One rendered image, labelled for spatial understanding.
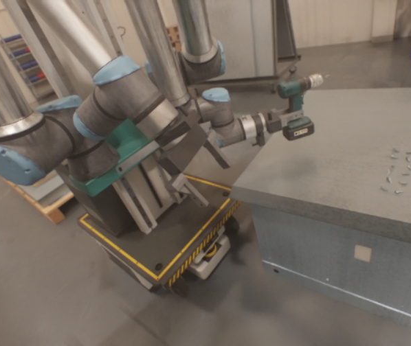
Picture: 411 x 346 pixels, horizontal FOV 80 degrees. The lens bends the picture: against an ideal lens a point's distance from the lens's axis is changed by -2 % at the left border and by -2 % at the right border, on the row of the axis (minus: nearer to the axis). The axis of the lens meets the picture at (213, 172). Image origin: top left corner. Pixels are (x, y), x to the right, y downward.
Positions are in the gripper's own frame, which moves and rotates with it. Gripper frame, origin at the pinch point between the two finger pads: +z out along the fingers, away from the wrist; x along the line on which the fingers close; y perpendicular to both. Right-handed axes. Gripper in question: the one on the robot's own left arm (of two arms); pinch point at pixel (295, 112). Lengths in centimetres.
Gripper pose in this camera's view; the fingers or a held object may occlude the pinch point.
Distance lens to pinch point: 105.4
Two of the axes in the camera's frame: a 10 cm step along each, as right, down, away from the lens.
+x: -1.7, -5.3, 8.3
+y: -2.6, -7.9, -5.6
